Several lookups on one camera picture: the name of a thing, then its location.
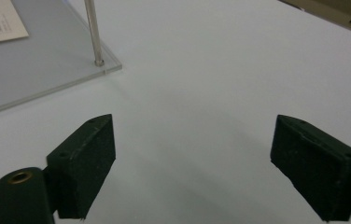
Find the metal frame post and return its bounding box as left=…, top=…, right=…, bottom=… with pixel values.
left=84, top=0, right=105, bottom=67

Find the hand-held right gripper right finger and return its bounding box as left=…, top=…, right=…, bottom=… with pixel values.
left=270, top=114, right=351, bottom=222

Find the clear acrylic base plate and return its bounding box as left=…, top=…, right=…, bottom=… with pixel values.
left=0, top=0, right=123, bottom=119

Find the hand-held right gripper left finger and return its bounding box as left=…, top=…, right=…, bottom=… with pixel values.
left=46, top=113, right=117, bottom=220

